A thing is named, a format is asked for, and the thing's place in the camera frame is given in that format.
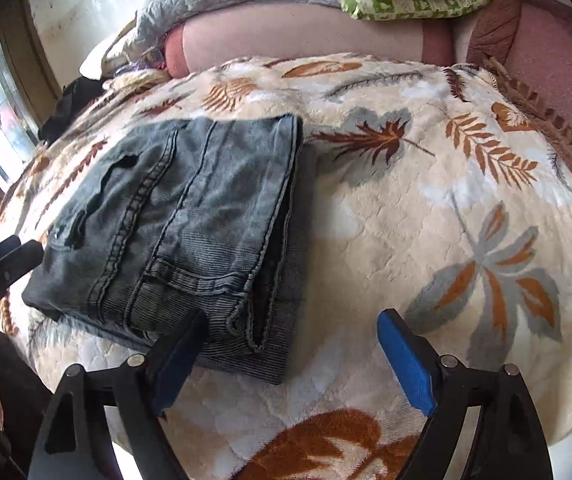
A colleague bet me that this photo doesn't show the grey denim pants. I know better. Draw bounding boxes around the grey denim pants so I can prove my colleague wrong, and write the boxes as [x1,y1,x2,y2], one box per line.
[22,114,309,385]

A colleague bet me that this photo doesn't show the black garment on blanket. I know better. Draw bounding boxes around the black garment on blanket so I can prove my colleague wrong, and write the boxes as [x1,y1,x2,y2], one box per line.
[38,76,105,144]

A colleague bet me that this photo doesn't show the cream pillow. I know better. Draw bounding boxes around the cream pillow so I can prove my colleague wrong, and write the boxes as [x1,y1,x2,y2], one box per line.
[79,18,136,80]

